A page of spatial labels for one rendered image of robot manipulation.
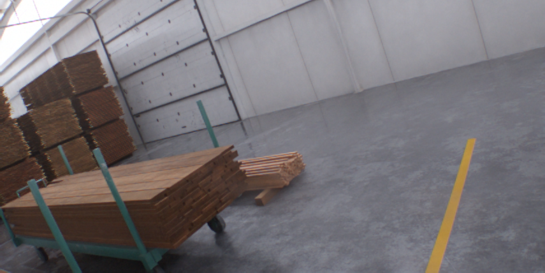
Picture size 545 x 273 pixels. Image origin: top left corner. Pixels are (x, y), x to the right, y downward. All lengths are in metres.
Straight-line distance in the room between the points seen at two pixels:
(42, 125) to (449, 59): 9.27
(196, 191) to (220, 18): 7.22
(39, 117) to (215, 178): 7.91
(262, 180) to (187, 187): 1.45
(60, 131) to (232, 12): 5.23
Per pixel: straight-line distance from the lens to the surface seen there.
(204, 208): 3.10
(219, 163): 3.25
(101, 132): 11.37
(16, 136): 10.47
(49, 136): 10.75
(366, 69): 8.27
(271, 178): 4.21
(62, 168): 10.69
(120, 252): 3.51
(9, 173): 10.31
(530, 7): 7.59
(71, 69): 11.33
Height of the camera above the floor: 1.50
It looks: 10 degrees down
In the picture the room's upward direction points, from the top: 20 degrees counter-clockwise
